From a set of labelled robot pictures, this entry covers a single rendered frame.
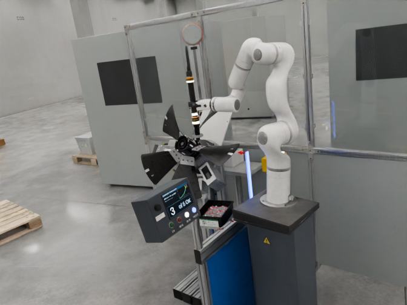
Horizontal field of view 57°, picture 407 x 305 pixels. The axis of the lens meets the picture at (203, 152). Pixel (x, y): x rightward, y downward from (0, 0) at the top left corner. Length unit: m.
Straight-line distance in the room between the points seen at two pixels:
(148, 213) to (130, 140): 3.49
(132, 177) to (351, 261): 3.14
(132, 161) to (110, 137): 0.45
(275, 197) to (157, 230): 0.68
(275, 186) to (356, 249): 1.22
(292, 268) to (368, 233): 1.00
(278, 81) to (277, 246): 0.81
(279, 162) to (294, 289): 0.67
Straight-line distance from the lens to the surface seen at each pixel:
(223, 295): 2.18
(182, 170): 2.33
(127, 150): 5.06
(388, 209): 2.77
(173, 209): 1.60
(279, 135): 1.81
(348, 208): 2.84
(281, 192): 1.93
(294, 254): 1.98
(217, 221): 2.13
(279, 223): 1.79
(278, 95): 1.82
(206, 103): 2.17
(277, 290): 2.13
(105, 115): 5.13
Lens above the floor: 1.83
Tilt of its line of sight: 17 degrees down
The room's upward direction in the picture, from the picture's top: 8 degrees counter-clockwise
